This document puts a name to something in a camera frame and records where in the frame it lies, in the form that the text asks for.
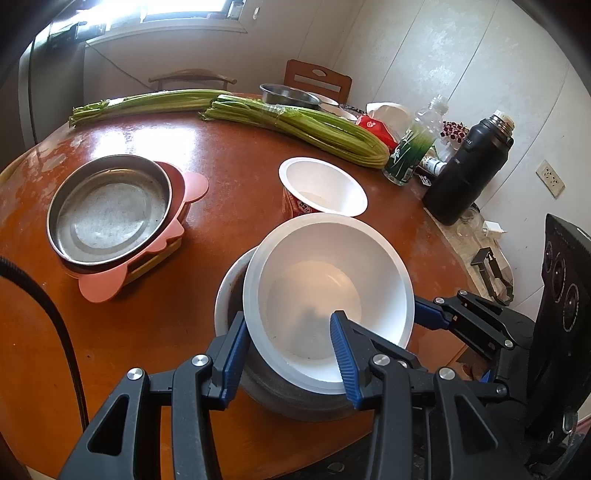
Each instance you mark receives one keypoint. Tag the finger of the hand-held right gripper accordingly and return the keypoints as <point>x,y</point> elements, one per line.
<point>501,391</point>
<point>429,314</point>

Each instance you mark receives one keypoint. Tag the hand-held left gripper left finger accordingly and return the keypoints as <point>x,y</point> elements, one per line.
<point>233,364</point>

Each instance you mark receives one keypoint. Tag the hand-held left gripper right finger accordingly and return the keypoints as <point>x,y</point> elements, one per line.
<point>344,360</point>

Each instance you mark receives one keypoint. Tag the large white plastic bowl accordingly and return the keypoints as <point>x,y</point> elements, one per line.
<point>314,286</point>

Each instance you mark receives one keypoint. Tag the pink animal-shaped bowl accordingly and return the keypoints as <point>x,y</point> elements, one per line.
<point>194,184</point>

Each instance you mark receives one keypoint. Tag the round steel plate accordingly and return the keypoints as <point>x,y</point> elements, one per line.
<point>106,217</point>

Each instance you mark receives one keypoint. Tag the black plastic clip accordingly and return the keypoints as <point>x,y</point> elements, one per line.
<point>482,258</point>

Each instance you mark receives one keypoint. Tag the white charger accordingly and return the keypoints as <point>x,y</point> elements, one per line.
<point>493,227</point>

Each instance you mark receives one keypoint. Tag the clear glass jar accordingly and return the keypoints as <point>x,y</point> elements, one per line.
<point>467,221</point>

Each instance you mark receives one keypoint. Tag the yellow plate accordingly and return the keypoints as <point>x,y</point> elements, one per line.
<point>147,267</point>

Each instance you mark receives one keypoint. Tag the black thermos flask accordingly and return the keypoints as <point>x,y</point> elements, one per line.
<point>461,175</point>

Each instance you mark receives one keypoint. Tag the small white bottle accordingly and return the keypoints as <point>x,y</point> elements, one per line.
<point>436,165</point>

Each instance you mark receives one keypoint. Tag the green-label plastic bottle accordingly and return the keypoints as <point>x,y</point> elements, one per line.
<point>406,157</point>

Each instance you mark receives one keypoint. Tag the red paper cup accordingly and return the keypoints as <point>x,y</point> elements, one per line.
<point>323,180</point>

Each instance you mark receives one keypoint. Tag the red dotted packet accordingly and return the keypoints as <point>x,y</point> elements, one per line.
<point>455,130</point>

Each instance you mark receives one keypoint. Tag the red tissue pack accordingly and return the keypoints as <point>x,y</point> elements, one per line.
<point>374,127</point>

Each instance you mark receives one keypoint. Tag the wrapped celery bunch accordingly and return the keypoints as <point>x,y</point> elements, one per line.
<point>323,131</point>

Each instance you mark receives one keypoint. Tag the white patterned bowl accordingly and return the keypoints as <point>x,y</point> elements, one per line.
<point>339,110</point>

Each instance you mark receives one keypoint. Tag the small steel bowl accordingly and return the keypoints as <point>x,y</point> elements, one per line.
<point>286,94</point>

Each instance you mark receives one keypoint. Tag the orange wooden chair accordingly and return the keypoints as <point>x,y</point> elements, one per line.
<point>300,74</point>

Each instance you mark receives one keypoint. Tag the long celery bunch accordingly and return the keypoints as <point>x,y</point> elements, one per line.
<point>161,101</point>

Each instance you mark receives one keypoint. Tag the stainless steel refrigerator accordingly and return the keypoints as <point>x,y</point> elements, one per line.
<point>51,83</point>

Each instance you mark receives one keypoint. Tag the window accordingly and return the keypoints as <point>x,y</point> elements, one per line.
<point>184,7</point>

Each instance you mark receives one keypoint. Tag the wall socket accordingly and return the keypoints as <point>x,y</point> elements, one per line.
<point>551,179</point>

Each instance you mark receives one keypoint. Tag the dark-frame curved wooden chair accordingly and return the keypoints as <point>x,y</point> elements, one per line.
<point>194,74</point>

